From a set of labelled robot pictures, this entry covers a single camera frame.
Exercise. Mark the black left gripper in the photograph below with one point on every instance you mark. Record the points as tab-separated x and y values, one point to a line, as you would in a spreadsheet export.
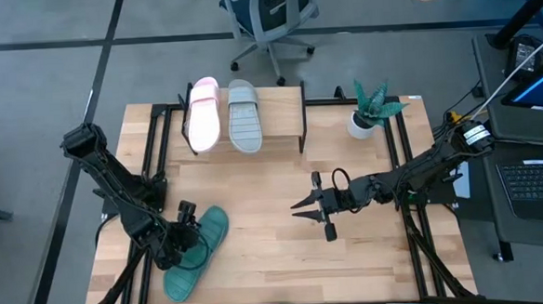
183	240

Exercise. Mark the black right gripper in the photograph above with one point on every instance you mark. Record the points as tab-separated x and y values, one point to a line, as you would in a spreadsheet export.
332	200

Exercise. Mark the green slide sandal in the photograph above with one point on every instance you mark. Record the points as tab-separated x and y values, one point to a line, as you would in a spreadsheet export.
189	277

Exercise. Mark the grey slide sandal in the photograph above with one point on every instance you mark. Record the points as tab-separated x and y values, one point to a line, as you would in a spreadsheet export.
245	121

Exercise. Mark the pink slide sandal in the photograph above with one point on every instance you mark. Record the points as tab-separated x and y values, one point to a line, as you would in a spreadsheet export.
203	118

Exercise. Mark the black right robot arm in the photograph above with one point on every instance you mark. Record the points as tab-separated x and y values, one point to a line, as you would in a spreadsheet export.
421	167

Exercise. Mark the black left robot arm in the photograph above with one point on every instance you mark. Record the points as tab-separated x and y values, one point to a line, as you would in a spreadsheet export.
115	183

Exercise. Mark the potted plant in white pot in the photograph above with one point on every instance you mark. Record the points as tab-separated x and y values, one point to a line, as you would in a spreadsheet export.
367	114

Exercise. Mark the grey and blue office chair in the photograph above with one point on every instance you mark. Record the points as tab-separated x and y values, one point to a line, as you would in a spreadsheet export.
269	12

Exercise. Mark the black power adapter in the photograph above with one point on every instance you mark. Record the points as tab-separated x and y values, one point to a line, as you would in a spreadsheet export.
522	55

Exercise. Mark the wooden shelf with black frame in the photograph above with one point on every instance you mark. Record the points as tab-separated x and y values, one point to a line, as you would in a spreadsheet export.
279	119

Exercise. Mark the black aluminium rig frame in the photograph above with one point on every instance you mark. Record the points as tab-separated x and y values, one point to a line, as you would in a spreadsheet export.
156	109

